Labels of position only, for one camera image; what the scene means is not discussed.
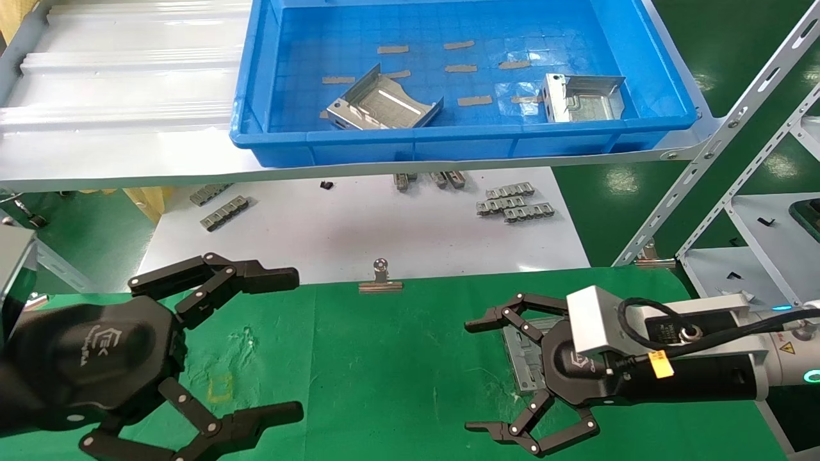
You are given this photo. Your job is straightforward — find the black caster wheel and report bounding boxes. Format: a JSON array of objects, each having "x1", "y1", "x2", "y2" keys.
[{"x1": 13, "y1": 198, "x2": 49, "y2": 229}]

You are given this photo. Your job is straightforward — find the white corrugated plastic sheet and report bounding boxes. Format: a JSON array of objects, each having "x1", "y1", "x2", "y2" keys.
[{"x1": 0, "y1": 3, "x2": 254, "y2": 132}]

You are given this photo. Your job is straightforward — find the black cable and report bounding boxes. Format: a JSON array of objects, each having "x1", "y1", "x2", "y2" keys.
[{"x1": 617, "y1": 298, "x2": 820, "y2": 373}]

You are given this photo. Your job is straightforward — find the grey metal frame beam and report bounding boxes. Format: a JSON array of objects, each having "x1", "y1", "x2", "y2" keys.
[{"x1": 37, "y1": 242, "x2": 97, "y2": 293}]

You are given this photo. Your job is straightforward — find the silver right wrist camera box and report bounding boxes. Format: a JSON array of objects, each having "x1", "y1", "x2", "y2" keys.
[{"x1": 566, "y1": 286, "x2": 632, "y2": 359}]

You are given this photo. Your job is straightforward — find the silver binder clip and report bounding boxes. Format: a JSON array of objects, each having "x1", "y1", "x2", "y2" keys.
[
  {"x1": 634, "y1": 238, "x2": 677, "y2": 268},
  {"x1": 359, "y1": 258, "x2": 404, "y2": 294}
]

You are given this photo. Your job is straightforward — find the tan cardboard piece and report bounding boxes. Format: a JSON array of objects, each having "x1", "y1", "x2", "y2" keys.
[
  {"x1": 0, "y1": 0, "x2": 40, "y2": 44},
  {"x1": 123, "y1": 187, "x2": 174, "y2": 225}
]

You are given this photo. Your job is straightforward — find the white rack shelf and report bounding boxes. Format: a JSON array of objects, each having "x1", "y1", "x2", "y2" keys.
[{"x1": 679, "y1": 115, "x2": 820, "y2": 321}]

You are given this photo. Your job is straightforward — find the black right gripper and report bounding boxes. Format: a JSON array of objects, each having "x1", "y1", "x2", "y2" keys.
[{"x1": 464, "y1": 293, "x2": 635, "y2": 457}]

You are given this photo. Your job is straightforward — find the blue plastic bin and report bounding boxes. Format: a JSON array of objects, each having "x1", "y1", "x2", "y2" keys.
[{"x1": 229, "y1": 0, "x2": 700, "y2": 168}]

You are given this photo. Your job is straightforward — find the green cloth mat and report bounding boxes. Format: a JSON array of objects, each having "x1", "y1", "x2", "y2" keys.
[{"x1": 0, "y1": 266, "x2": 790, "y2": 461}]

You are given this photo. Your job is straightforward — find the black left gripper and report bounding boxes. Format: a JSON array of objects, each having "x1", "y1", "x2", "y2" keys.
[{"x1": 6, "y1": 252, "x2": 305, "y2": 461}]

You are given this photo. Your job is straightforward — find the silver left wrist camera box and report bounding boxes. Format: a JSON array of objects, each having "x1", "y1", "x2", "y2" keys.
[{"x1": 0, "y1": 224, "x2": 38, "y2": 343}]

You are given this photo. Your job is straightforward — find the grey metal shelf board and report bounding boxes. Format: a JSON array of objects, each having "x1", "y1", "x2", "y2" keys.
[{"x1": 0, "y1": 0, "x2": 728, "y2": 193}]

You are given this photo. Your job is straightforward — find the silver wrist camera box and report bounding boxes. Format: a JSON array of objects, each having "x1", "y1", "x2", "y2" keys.
[
  {"x1": 0, "y1": 224, "x2": 38, "y2": 343},
  {"x1": 566, "y1": 286, "x2": 632, "y2": 359}
]

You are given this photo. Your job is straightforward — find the dark green tray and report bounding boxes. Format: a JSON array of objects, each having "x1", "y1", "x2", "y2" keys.
[{"x1": 789, "y1": 198, "x2": 820, "y2": 243}]

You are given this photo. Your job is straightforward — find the grey slotted angle bar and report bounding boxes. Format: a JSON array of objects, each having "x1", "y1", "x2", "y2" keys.
[
  {"x1": 676, "y1": 83, "x2": 820, "y2": 258},
  {"x1": 613, "y1": 0, "x2": 820, "y2": 268}
]

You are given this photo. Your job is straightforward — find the bent sheet metal bracket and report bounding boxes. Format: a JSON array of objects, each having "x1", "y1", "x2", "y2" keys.
[
  {"x1": 325, "y1": 63, "x2": 445, "y2": 131},
  {"x1": 501, "y1": 317, "x2": 553, "y2": 394},
  {"x1": 541, "y1": 72, "x2": 627, "y2": 124}
]

